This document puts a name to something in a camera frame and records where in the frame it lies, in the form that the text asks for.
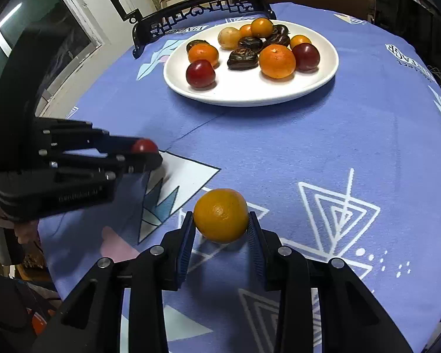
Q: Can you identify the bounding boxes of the black carved wooden stand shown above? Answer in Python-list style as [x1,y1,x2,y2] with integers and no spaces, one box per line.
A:
[93,0,276,59]

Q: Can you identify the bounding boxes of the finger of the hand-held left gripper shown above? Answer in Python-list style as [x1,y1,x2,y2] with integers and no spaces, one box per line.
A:
[52,152,165,182]
[33,118,137,156]

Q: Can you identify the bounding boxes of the orange wooden curved piece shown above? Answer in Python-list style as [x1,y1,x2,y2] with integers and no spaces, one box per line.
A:
[29,314,52,339]

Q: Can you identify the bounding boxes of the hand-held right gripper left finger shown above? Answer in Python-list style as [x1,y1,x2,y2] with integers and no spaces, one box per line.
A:
[31,211,197,353]

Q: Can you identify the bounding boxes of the person's left hand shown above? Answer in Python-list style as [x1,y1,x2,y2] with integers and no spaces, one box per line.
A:
[0,202,40,246]

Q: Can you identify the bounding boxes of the white round plate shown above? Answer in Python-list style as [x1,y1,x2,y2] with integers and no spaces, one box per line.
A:
[163,20,339,107]

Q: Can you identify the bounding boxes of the pale yellow round fruit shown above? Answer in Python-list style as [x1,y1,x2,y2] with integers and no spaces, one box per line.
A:
[218,27,242,50]

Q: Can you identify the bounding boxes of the dark red plum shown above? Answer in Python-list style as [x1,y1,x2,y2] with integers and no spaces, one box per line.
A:
[292,43,321,71]
[131,139,159,155]
[186,59,217,89]

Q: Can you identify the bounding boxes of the blue printed tablecloth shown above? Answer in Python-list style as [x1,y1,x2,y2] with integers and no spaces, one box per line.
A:
[37,2,441,353]

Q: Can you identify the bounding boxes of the black panel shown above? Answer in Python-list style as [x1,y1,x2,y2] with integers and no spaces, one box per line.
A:
[373,0,441,34]

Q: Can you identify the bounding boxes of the white framed glass door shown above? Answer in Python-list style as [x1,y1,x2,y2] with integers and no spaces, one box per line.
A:
[0,0,109,118]

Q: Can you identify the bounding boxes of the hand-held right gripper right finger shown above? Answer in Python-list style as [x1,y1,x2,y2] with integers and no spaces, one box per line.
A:
[247,211,414,353]

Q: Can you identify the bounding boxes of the large orange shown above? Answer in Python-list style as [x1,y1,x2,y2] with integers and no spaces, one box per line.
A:
[188,43,220,67]

